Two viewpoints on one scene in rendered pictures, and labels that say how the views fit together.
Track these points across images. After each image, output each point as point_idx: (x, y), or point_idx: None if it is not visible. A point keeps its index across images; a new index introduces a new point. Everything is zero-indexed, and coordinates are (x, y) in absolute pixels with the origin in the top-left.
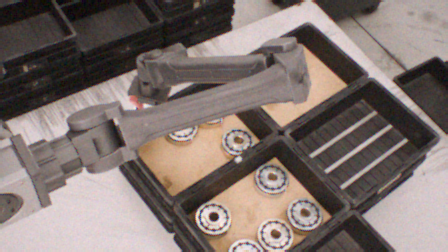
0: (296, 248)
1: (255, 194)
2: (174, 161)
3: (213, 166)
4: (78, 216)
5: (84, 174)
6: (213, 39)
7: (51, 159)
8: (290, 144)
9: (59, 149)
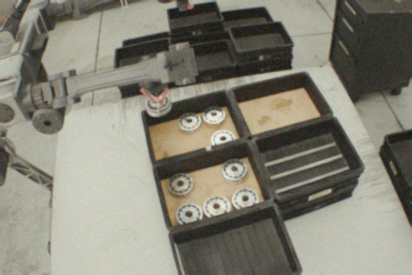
0: (218, 216)
1: (219, 178)
2: (176, 143)
3: None
4: (117, 164)
5: (131, 141)
6: (251, 76)
7: (27, 92)
8: (251, 147)
9: (34, 88)
